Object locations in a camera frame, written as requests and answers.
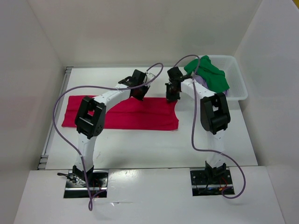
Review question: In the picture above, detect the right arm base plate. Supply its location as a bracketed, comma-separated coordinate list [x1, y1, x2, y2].
[190, 168, 235, 196]

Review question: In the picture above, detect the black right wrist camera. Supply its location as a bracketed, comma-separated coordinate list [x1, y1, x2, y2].
[167, 67, 191, 82]

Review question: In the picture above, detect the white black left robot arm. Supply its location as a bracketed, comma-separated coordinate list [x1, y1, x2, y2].
[72, 70, 155, 187]

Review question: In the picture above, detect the red t shirt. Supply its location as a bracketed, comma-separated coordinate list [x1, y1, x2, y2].
[61, 95, 179, 131]

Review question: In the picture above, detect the aluminium table edge rail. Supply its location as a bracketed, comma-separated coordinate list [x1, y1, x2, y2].
[36, 66, 72, 170]

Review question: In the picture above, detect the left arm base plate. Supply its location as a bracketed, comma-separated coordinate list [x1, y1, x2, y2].
[64, 170, 108, 199]

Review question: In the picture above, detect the green t shirt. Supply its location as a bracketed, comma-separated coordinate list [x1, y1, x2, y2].
[194, 56, 226, 80]

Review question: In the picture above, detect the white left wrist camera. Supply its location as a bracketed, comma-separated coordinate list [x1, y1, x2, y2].
[143, 72, 156, 86]

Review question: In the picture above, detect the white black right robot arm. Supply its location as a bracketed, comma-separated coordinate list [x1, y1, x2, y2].
[166, 67, 231, 154]

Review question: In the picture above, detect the lavender t shirt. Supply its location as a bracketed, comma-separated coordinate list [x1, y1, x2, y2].
[194, 75, 230, 98]

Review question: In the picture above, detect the white plastic basket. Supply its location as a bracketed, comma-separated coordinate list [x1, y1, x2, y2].
[208, 55, 248, 101]

